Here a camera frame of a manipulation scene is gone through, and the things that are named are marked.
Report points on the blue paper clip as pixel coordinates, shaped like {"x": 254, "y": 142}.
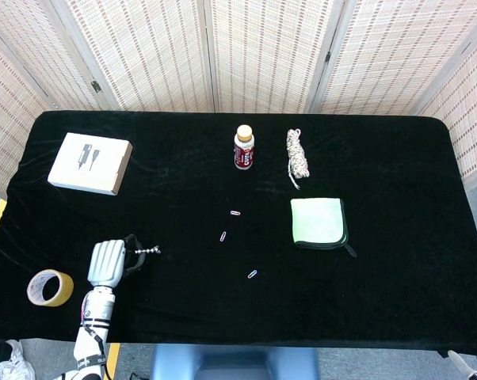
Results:
{"x": 253, "y": 274}

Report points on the woven folding screen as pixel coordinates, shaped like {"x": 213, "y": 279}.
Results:
{"x": 262, "y": 47}

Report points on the folded green cloth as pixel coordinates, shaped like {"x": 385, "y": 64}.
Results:
{"x": 317, "y": 221}

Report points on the small drink bottle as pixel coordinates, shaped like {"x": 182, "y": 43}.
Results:
{"x": 244, "y": 152}

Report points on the white cardboard box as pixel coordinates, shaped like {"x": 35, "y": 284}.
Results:
{"x": 84, "y": 166}

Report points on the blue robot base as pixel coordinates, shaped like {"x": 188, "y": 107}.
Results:
{"x": 234, "y": 362}

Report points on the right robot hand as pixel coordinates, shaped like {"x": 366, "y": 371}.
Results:
{"x": 462, "y": 362}

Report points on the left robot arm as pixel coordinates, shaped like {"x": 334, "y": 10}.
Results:
{"x": 96, "y": 320}

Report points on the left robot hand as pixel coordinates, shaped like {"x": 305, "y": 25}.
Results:
{"x": 105, "y": 263}

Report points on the yellow tape roll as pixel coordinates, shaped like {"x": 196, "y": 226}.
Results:
{"x": 64, "y": 291}

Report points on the small bead chain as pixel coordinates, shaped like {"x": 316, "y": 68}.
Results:
{"x": 145, "y": 251}

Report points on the black velvet tablecloth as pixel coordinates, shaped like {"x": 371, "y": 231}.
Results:
{"x": 238, "y": 301}

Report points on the white paper clip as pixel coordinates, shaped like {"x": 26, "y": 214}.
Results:
{"x": 235, "y": 213}

